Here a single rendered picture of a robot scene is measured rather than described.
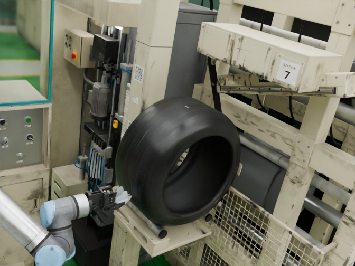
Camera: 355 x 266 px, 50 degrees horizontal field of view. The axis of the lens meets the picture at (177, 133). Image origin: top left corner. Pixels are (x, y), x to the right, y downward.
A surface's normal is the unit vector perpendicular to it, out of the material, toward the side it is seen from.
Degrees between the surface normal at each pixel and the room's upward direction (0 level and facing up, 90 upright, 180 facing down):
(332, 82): 90
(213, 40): 90
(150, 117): 39
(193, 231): 0
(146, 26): 90
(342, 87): 90
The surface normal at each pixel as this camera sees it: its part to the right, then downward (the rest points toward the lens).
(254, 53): -0.78, 0.13
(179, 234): 0.16, -0.90
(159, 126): -0.38, -0.60
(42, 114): 0.61, 0.40
